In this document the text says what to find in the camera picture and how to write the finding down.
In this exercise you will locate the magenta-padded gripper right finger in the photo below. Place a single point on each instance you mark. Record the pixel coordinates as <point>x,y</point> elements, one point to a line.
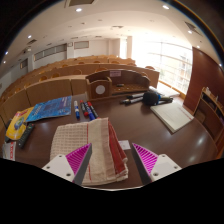
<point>146,160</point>

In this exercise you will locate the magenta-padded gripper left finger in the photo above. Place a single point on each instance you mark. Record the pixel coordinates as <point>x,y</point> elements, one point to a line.
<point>78,159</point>

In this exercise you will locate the beige and red checked towel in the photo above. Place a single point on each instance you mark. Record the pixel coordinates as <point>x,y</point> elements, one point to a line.
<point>100,143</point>

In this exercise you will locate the small white paper label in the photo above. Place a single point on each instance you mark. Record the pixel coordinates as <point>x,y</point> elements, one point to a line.
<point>124,145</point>

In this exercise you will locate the white closed book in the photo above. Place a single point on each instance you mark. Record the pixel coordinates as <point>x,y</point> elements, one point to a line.
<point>171,116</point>

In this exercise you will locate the black remote control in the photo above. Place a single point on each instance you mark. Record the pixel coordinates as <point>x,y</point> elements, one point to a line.
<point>26,135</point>

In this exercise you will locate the blue printed booklet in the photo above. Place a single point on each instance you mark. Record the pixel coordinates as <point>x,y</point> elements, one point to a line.
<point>51,108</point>

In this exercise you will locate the black pen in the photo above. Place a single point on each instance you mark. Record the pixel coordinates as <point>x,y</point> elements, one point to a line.
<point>135,96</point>
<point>133,100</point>

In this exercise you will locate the black handheld microphone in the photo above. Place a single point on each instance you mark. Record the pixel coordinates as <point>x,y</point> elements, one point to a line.
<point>151,98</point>

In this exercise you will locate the yellow printed booklet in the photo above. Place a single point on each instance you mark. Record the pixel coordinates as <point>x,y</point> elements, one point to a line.
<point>18,125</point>

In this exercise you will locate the white and red packet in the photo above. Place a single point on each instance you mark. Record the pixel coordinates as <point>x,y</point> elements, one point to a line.
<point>9,150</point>

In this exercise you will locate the wooden desk organizer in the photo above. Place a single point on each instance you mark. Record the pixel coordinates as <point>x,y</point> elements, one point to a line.
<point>100,88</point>

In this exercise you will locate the curved wooden lecture desks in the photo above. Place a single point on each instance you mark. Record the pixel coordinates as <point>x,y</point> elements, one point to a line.
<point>50,90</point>

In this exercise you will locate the wooden shelf unit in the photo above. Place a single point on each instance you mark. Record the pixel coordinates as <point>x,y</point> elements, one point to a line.
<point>210,115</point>

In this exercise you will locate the yellow wooden chairs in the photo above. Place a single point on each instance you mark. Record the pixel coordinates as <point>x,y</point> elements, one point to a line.
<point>77,71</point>

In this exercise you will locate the ceiling air vents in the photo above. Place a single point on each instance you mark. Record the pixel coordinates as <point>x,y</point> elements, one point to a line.
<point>191,26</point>

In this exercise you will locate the round ceiling lights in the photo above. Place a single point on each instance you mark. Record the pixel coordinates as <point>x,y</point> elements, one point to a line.
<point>78,10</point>

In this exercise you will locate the large glass window wall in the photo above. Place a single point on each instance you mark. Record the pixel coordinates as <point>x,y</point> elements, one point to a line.
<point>166,65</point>

